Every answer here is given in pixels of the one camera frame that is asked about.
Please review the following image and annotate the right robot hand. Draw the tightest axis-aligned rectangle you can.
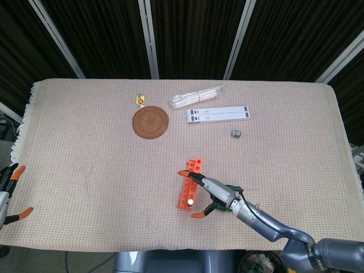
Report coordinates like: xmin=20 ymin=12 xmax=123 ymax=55
xmin=177 ymin=169 xmax=242 ymax=220

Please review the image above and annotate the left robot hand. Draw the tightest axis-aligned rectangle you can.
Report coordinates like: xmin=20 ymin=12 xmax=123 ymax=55
xmin=0 ymin=163 xmax=35 ymax=231

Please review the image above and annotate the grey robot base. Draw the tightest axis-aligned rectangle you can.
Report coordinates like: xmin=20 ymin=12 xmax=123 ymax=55
xmin=113 ymin=250 xmax=247 ymax=273

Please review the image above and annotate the orange tool holder block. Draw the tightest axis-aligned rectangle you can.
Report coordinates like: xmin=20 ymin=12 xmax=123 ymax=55
xmin=176 ymin=158 xmax=204 ymax=211

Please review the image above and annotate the white folding laptop stand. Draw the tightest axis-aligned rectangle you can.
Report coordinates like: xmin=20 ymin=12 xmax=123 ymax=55
xmin=186 ymin=105 xmax=251 ymax=125

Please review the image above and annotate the black waste bin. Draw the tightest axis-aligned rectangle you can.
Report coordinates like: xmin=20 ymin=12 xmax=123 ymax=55
xmin=238 ymin=250 xmax=288 ymax=273

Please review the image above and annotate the beige woven tablecloth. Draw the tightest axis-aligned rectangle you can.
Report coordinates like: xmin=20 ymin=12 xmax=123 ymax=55
xmin=0 ymin=78 xmax=364 ymax=256

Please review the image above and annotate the round woven rattan coaster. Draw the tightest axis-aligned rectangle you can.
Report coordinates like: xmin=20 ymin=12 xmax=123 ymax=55
xmin=131 ymin=105 xmax=169 ymax=140

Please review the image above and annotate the bundle of clear plastic tubes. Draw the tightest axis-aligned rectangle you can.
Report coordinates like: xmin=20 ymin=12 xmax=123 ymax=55
xmin=168 ymin=84 xmax=225 ymax=110

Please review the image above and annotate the white metal rack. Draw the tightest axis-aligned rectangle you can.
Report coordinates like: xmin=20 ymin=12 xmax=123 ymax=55
xmin=351 ymin=143 xmax=364 ymax=175

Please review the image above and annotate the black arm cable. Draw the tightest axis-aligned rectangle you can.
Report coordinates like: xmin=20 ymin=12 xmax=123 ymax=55
xmin=237 ymin=191 xmax=315 ymax=246

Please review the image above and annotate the white partition frame post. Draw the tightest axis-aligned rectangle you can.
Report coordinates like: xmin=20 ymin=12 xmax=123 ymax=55
xmin=314 ymin=36 xmax=364 ymax=84
xmin=138 ymin=0 xmax=159 ymax=80
xmin=28 ymin=0 xmax=86 ymax=79
xmin=0 ymin=101 xmax=23 ymax=123
xmin=223 ymin=0 xmax=257 ymax=80

